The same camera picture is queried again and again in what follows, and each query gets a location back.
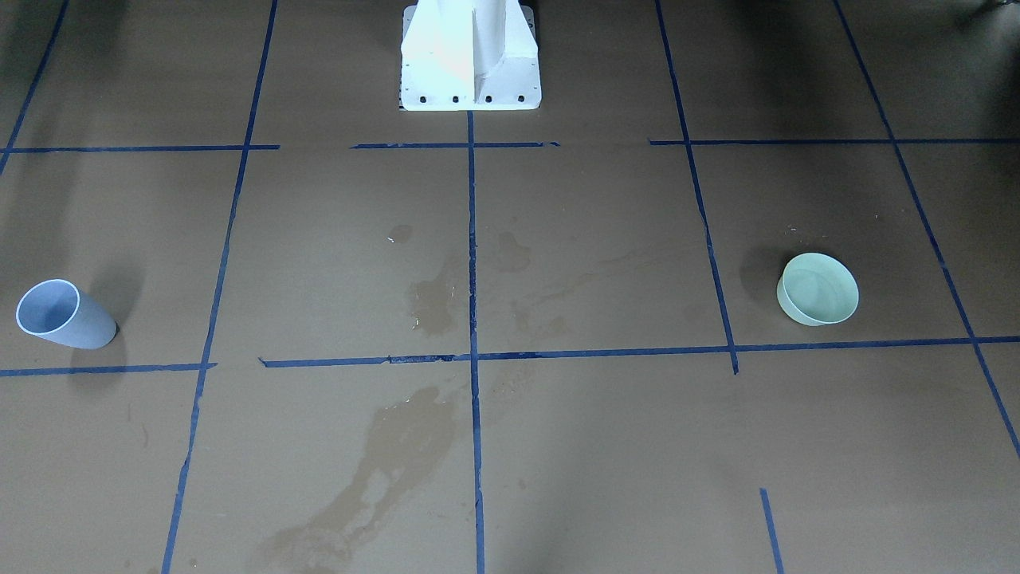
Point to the light blue plastic cup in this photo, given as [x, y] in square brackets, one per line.
[56, 310]

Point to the brown paper table cover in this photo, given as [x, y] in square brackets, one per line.
[354, 339]

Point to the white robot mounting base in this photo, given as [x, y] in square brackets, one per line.
[469, 55]

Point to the mint green bowl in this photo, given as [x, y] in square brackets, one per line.
[815, 289]

